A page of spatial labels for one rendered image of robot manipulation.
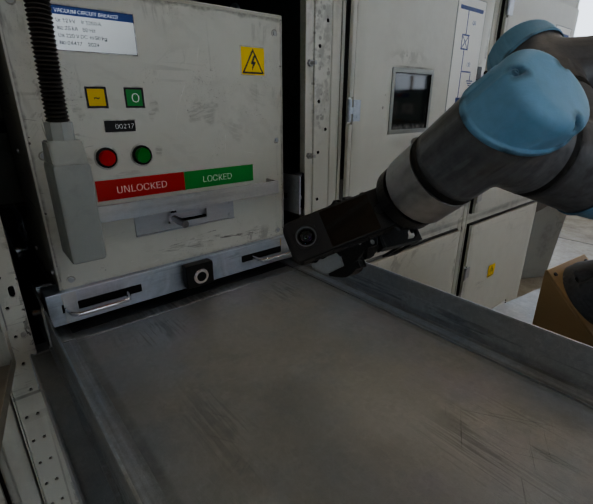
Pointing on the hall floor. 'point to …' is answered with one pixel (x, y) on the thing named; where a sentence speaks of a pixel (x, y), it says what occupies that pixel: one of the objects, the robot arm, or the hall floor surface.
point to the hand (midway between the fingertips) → (312, 262)
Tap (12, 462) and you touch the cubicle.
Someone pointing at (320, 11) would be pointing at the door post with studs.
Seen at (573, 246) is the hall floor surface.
